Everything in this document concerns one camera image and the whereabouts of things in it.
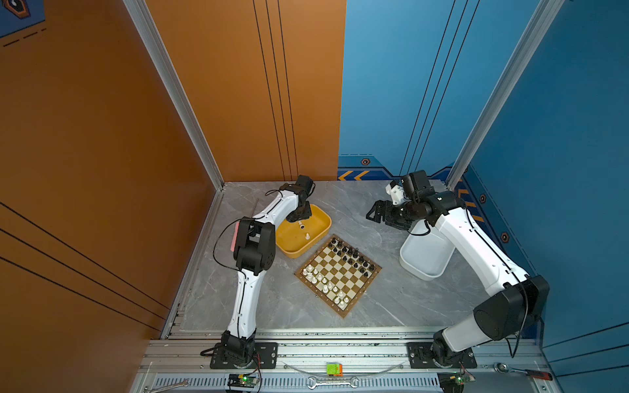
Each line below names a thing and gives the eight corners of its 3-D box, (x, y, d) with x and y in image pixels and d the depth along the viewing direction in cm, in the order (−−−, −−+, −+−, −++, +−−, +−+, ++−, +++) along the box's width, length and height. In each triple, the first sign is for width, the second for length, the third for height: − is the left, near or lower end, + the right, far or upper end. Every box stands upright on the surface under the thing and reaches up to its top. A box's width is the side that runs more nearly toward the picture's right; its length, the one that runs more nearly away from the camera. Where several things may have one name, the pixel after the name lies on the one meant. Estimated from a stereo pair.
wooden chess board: (294, 277, 91) (294, 275, 89) (333, 236, 103) (333, 233, 101) (346, 321, 81) (347, 319, 79) (383, 271, 93) (384, 268, 91)
